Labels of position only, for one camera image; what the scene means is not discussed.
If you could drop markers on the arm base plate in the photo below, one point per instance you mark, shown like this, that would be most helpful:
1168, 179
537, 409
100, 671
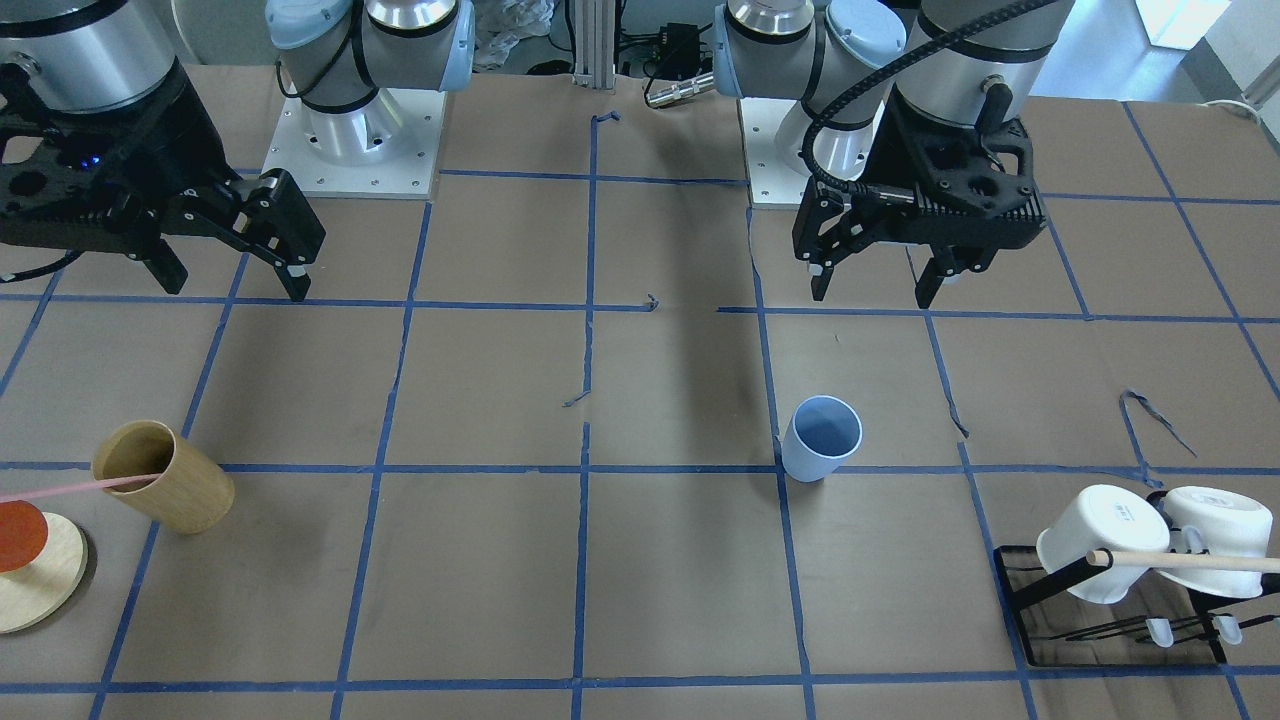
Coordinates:
386, 150
772, 130

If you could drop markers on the wooden mug tree stand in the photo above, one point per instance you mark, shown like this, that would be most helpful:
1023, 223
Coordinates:
38, 588

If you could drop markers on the white mug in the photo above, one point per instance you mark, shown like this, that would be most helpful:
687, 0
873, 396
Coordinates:
1229, 524
1102, 518

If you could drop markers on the black wire mug rack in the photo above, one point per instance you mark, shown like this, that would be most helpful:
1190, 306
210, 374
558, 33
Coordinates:
1112, 608

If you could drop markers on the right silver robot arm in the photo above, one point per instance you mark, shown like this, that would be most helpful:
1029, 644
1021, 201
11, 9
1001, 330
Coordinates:
334, 56

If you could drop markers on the pink chopstick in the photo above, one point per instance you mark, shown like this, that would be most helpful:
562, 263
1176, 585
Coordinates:
68, 489

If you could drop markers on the bamboo cylinder holder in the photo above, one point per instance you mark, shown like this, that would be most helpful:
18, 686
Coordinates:
155, 470

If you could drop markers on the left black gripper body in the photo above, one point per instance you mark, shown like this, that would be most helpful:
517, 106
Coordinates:
893, 158

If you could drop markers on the light blue cup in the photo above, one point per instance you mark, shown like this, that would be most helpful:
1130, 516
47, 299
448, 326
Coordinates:
821, 435

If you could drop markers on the white mug far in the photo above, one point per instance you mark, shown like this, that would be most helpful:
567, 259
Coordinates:
1229, 524

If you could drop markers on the white mug near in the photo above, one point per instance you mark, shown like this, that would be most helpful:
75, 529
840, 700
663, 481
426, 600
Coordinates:
1102, 518

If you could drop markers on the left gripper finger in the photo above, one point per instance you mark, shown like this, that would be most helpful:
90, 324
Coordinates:
945, 265
827, 232

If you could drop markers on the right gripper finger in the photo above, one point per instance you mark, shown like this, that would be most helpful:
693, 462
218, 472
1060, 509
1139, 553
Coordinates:
267, 216
163, 264

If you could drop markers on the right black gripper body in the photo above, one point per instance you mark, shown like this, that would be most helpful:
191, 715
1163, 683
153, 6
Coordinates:
172, 132

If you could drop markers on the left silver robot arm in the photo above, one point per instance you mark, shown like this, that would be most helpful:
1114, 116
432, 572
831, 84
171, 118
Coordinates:
839, 60

